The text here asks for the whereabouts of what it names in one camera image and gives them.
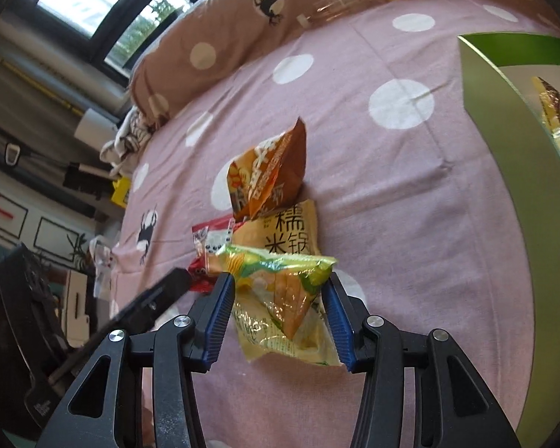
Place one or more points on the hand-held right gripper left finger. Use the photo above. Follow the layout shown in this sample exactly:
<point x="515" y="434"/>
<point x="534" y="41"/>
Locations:
<point x="217" y="322"/>

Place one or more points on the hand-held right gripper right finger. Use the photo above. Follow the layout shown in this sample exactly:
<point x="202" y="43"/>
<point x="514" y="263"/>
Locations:
<point x="336" y="322"/>

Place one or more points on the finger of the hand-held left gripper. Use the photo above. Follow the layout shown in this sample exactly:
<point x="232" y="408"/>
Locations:
<point x="154" y="301"/>

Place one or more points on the yellow green cracker packet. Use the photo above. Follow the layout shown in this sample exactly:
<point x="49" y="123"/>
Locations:
<point x="280" y="289"/>

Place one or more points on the green cardboard box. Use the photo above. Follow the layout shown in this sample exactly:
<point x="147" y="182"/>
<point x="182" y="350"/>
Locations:
<point x="504" y="158"/>

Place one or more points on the dark brown gold snack packet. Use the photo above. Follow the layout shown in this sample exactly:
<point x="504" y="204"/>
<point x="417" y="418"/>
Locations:
<point x="557" y="112"/>

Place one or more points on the white popcorn snack packet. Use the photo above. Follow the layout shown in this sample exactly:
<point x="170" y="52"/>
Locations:
<point x="101" y="263"/>

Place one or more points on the red snack packet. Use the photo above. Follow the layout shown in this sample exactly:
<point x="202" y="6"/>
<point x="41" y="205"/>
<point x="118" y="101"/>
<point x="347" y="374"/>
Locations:
<point x="210" y="247"/>

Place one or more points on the yellow rice cracker packet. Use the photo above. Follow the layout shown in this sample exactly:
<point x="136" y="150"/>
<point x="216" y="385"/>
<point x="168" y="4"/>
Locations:
<point x="289" y="231"/>

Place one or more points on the yellow bag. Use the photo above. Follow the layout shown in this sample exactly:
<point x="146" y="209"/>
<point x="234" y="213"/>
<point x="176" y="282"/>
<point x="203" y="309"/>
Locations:
<point x="121" y="192"/>

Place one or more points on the pink polka dot bed sheet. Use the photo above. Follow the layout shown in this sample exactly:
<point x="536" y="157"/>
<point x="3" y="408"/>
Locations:
<point x="378" y="186"/>

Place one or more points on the white striped clothes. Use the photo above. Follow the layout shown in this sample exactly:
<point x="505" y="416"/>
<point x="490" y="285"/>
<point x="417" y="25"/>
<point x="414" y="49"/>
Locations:
<point x="128" y="140"/>

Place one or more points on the orange snack packet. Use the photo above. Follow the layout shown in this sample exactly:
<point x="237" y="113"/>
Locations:
<point x="270" y="168"/>

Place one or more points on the white board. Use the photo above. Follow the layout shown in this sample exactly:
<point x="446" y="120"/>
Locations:
<point x="93" y="128"/>

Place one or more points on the brown polka dot pillow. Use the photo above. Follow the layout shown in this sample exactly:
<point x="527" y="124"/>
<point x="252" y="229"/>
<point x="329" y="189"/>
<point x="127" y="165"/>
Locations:
<point x="224" y="23"/>

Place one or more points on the black framed window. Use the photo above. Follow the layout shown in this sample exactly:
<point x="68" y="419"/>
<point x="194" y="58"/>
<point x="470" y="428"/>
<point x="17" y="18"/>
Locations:
<point x="102" y="18"/>

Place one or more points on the clear plastic bottle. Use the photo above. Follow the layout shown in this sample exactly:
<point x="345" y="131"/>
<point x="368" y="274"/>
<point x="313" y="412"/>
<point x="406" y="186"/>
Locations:
<point x="336" y="2"/>

